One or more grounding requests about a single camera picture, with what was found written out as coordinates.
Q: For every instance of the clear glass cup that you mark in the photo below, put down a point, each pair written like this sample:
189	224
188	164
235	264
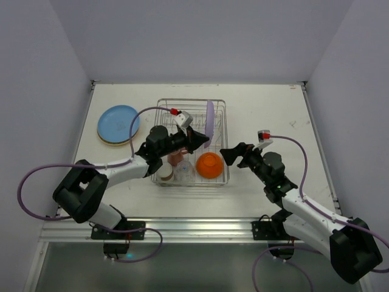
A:
184	173

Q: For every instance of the orange bowl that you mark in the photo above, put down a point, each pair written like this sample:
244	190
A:
209	165

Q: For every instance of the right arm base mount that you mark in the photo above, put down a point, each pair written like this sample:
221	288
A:
270	230

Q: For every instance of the blue plate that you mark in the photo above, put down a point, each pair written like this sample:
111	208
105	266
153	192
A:
116	120

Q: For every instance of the white brown cup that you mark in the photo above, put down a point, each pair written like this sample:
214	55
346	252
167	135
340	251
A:
165	173

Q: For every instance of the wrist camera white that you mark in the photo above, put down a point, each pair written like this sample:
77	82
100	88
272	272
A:
264	139
183	119

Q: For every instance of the purple plate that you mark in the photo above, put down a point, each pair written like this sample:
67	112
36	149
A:
209	121

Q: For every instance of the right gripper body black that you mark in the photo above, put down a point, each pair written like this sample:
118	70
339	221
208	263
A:
244	155

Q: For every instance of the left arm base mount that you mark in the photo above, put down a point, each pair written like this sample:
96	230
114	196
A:
116	243

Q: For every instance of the green woven pattern plate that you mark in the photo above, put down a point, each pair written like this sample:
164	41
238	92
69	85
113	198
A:
117	139

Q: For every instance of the metal wire dish rack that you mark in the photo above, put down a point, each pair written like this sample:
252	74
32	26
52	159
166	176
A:
197	108

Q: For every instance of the pink mug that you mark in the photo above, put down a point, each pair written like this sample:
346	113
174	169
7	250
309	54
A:
176	157

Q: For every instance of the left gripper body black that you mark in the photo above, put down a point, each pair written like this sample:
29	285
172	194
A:
186	140

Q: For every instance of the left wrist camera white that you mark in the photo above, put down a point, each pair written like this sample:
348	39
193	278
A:
183	119

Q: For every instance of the aluminium mounting rail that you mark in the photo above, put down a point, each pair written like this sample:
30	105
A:
173	230

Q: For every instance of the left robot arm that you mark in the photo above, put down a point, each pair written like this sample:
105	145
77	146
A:
81	191

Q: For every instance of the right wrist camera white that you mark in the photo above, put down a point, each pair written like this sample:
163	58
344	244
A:
264	139

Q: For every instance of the tan plastic plate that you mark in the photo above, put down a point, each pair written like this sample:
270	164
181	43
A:
112	145

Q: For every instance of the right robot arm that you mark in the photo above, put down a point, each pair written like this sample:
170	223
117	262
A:
347	244

